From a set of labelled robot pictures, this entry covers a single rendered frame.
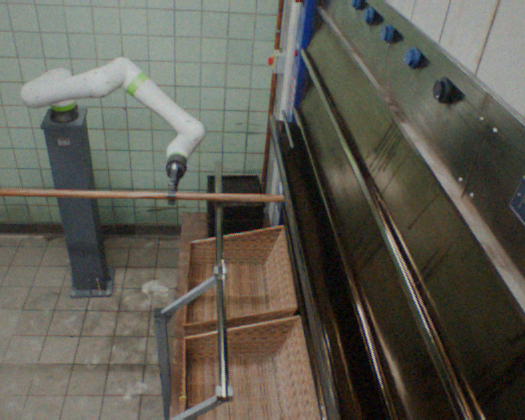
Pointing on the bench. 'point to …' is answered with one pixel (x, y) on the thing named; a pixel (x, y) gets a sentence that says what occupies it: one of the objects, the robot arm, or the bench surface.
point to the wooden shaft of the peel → (132, 195)
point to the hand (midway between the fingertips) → (172, 195)
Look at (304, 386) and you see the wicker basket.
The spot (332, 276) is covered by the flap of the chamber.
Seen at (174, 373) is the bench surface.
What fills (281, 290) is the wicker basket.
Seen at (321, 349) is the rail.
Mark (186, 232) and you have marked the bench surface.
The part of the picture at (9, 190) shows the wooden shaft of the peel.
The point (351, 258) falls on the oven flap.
